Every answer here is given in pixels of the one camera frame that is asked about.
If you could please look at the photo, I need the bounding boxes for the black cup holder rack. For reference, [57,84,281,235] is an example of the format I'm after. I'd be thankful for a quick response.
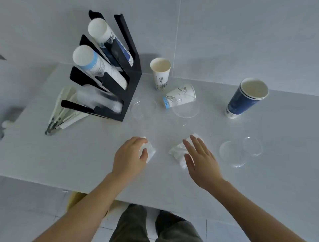
[60,9,143,122]

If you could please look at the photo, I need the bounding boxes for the stack of white paper cups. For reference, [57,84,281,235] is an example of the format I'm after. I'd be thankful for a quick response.
[72,45,128,91]

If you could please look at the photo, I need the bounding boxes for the person's right hand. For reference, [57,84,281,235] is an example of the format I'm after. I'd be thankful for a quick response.
[182,135,225,192]

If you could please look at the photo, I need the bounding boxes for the white plastic tongs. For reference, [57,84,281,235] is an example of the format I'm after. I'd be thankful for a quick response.
[53,109,90,130]
[45,86,78,136]

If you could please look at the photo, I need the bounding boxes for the person's grey trousers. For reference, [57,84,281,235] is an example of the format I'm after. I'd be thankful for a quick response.
[109,204,204,242]

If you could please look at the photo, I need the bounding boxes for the clear round plastic lid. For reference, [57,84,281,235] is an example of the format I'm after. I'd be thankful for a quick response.
[242,136,264,157]
[219,141,247,168]

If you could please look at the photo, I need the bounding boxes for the grey trash bin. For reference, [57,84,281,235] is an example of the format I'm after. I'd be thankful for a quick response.
[0,106,25,140]

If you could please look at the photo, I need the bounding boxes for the clear plastic cup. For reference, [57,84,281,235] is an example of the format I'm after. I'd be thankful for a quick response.
[171,94,201,119]
[130,96,158,120]

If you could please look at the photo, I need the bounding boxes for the yellow bin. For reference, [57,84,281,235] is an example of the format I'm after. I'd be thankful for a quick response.
[66,191,118,220]

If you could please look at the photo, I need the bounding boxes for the white sketch-print paper cup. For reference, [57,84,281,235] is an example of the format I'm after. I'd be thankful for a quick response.
[162,83,197,109]
[150,58,172,91]

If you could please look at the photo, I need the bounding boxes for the person's right forearm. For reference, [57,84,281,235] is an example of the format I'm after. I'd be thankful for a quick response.
[207,179,307,242]

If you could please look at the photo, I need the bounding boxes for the stack of blue paper cups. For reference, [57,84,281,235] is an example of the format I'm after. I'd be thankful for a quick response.
[87,18,134,71]

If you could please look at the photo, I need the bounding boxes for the dark blue paper cup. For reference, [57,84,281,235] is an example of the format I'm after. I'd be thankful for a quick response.
[224,77,269,119]

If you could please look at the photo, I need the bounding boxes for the person's left hand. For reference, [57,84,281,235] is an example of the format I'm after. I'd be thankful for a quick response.
[111,136,149,186]

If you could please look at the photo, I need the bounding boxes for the white tissue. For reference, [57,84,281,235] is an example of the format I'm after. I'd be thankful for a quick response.
[138,136,157,164]
[168,133,204,170]

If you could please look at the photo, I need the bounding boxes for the person's left forearm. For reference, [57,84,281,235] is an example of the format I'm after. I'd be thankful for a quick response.
[32,173,128,242]

